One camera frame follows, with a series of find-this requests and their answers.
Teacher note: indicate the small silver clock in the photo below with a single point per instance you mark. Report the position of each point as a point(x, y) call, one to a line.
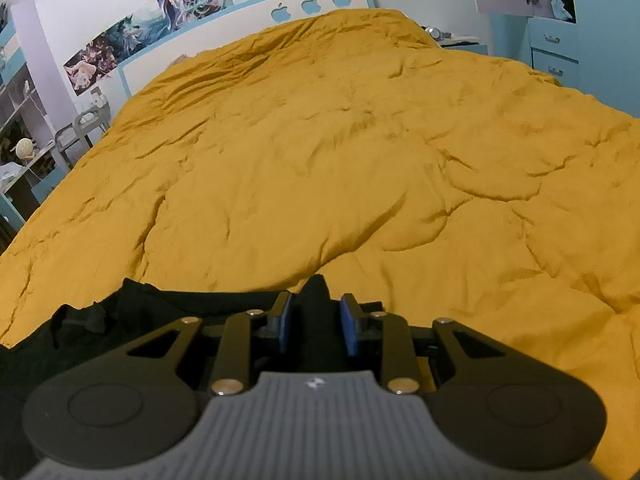
point(436, 33)

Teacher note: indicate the white and blue headboard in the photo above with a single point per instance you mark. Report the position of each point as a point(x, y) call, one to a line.
point(240, 25)

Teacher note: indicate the white and blue bookshelf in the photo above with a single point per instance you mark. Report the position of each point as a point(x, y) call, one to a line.
point(20, 105)

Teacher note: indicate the light blue nightstand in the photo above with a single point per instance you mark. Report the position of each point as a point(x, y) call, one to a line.
point(462, 45)

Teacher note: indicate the white sphere lamp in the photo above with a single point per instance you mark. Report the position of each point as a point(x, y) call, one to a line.
point(24, 149)

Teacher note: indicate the black long-sleeve sweater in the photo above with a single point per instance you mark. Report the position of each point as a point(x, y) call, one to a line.
point(320, 320)

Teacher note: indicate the mustard yellow quilt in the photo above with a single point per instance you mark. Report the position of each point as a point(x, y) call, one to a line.
point(350, 160)

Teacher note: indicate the white and blue desk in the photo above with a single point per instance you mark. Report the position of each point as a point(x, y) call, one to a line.
point(32, 187)

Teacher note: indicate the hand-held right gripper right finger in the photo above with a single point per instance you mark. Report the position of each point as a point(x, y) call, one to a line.
point(349, 325)

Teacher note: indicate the white wall socket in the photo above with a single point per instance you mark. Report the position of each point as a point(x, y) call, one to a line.
point(97, 93)

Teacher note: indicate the grey utility cart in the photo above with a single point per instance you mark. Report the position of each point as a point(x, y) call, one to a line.
point(92, 121)

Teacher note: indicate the white plastic bag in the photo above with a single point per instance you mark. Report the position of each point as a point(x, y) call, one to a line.
point(9, 177)

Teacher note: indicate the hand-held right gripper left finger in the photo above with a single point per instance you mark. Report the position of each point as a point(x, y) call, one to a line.
point(285, 322)

